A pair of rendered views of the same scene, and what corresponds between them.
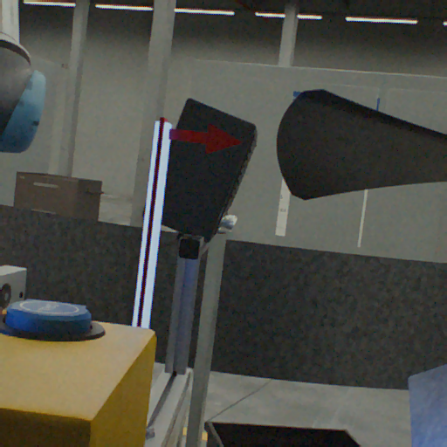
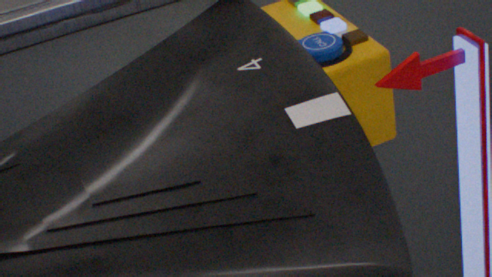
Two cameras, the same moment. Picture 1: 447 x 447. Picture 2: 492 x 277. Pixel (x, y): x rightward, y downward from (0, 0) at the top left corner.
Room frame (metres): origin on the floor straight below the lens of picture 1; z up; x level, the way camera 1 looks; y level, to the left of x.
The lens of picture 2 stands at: (1.07, -0.23, 1.45)
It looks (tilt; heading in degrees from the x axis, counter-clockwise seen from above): 32 degrees down; 161
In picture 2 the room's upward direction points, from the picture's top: 10 degrees counter-clockwise
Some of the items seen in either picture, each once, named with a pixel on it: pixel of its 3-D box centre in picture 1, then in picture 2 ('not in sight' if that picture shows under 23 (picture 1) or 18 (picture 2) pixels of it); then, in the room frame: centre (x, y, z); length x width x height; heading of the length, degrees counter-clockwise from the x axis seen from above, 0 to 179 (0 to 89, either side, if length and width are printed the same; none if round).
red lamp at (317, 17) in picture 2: not in sight; (321, 16); (0.34, 0.11, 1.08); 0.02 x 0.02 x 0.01; 88
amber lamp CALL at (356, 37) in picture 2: not in sight; (354, 37); (0.40, 0.12, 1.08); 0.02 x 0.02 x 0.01; 88
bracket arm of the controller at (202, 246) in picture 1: (195, 242); not in sight; (1.28, 0.05, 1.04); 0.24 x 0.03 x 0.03; 178
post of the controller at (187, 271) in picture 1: (183, 305); not in sight; (1.18, 0.05, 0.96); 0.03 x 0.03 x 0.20; 88
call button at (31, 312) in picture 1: (48, 321); (320, 48); (0.40, 0.08, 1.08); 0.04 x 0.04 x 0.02
